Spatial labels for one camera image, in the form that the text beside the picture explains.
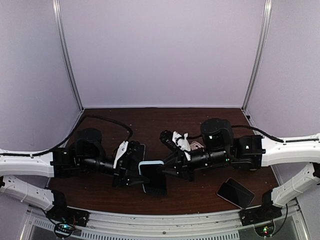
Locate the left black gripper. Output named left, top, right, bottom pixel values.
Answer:
left=79, top=153, right=151, bottom=189

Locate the light blue phone case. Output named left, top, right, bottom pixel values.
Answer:
left=138, top=160, right=168, bottom=197

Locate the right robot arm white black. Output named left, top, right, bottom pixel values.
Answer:
left=157, top=118, right=320, bottom=221

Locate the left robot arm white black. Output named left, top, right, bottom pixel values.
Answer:
left=0, top=128, right=149, bottom=222

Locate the pink phone case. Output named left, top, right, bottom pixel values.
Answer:
left=190, top=141, right=205, bottom=151

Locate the dark smartphone lower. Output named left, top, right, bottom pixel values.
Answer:
left=225, top=178, right=255, bottom=210

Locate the pink edged smartphone bottom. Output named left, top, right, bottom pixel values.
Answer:
left=216, top=182, right=246, bottom=209

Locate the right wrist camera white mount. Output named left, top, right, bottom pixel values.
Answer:
left=159, top=130, right=191, bottom=162

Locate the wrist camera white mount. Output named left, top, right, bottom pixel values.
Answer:
left=159, top=130, right=191, bottom=162
left=112, top=140, right=147, bottom=173

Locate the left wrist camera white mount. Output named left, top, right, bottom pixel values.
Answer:
left=112, top=140, right=147, bottom=173

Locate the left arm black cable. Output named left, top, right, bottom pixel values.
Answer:
left=0, top=114, right=134, bottom=158

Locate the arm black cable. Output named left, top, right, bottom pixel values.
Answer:
left=0, top=114, right=134, bottom=158
left=187, top=124, right=320, bottom=145

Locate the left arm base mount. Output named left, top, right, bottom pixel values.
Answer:
left=44, top=190, right=90, bottom=239

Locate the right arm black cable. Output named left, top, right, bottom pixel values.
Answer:
left=187, top=124, right=320, bottom=145

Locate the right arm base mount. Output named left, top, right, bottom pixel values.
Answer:
left=239, top=190, right=282, bottom=238

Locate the front aluminium rail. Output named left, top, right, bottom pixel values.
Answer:
left=18, top=200, right=311, bottom=240

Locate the right aluminium frame post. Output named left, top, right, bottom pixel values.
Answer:
left=241, top=0, right=273, bottom=112

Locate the aluminium frame post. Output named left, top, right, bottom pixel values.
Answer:
left=52, top=0, right=84, bottom=112
left=241, top=0, right=273, bottom=112

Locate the left aluminium frame post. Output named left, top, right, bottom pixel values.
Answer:
left=52, top=0, right=84, bottom=112

